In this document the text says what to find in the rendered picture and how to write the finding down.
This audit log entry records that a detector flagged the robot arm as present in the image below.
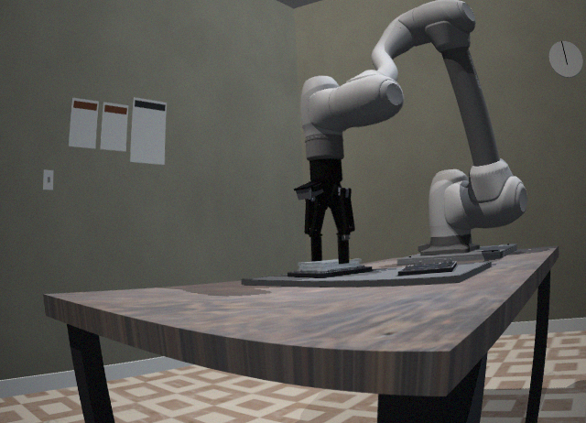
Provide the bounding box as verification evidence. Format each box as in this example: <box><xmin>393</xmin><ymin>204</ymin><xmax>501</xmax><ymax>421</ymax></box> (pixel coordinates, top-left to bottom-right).
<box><xmin>300</xmin><ymin>0</ymin><xmax>527</xmax><ymax>255</ymax></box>

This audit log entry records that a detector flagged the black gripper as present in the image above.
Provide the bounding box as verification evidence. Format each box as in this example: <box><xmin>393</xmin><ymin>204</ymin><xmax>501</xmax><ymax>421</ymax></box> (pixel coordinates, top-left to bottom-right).
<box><xmin>305</xmin><ymin>158</ymin><xmax>355</xmax><ymax>264</ymax></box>

